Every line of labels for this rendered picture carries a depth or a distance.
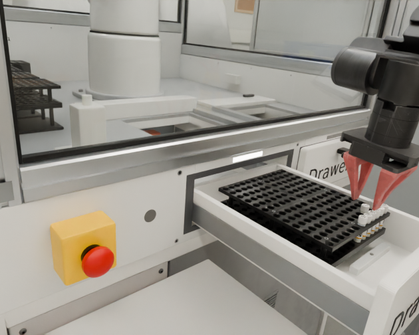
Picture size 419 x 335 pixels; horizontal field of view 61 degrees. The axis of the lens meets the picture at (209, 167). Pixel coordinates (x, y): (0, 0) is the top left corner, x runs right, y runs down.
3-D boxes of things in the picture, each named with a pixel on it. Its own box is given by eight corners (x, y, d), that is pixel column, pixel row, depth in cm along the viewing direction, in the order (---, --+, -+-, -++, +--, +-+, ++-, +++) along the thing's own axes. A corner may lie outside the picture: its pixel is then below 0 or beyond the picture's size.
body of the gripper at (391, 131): (360, 138, 54) (376, 90, 51) (430, 163, 47) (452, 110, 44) (336, 143, 50) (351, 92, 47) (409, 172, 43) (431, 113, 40)
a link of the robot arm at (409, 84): (427, 56, 40) (451, 58, 43) (373, 47, 45) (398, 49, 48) (406, 116, 42) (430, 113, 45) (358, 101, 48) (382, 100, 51)
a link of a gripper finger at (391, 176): (356, 189, 56) (374, 133, 52) (401, 211, 51) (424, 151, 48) (332, 199, 52) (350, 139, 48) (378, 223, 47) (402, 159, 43)
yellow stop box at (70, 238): (120, 270, 48) (119, 224, 46) (67, 291, 44) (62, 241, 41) (103, 252, 52) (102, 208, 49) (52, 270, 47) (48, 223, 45)
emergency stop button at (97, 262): (117, 273, 45) (116, 246, 44) (86, 285, 43) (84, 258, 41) (106, 261, 47) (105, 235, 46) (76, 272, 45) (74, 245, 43)
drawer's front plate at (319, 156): (360, 171, 99) (369, 133, 95) (298, 195, 81) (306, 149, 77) (354, 169, 100) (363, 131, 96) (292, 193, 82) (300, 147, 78)
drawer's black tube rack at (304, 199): (380, 246, 60) (390, 212, 57) (323, 288, 48) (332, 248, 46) (277, 197, 75) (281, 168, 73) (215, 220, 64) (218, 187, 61)
